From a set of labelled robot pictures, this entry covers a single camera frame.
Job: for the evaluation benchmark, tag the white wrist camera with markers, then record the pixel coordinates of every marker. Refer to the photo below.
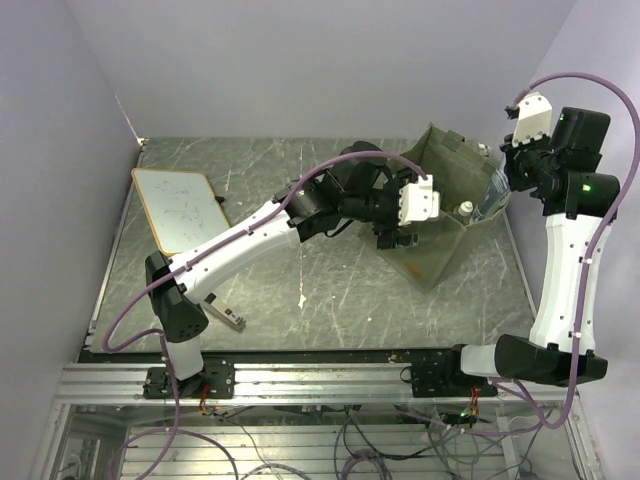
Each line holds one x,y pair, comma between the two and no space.
533,116
419,201

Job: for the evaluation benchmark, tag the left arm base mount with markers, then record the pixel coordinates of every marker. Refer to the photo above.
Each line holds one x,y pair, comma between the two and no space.
215,381

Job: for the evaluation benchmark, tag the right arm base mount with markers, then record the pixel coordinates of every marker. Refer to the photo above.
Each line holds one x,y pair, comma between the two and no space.
438,374

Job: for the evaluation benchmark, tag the yellow-framed whiteboard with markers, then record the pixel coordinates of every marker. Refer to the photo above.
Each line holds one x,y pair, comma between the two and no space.
181,208

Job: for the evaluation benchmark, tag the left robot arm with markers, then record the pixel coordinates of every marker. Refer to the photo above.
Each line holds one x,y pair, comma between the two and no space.
363,184

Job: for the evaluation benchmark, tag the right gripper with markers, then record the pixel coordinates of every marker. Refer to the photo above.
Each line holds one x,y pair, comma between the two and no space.
512,153

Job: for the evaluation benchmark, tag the aluminium rail frame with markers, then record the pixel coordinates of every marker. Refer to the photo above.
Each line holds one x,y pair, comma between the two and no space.
308,417

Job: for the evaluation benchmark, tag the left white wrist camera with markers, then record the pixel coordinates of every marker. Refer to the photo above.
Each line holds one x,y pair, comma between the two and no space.
419,201

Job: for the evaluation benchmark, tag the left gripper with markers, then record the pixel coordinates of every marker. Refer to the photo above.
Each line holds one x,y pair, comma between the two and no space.
388,235

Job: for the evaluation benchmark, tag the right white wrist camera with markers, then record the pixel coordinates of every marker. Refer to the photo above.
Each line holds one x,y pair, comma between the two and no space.
533,116

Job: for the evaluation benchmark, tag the amber bottle white cap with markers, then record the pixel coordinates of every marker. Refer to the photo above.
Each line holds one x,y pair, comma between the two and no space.
465,212

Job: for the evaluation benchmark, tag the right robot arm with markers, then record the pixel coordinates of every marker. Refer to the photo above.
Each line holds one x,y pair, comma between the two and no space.
558,167

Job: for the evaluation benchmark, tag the green canvas bag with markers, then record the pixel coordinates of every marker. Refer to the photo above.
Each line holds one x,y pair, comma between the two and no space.
461,173

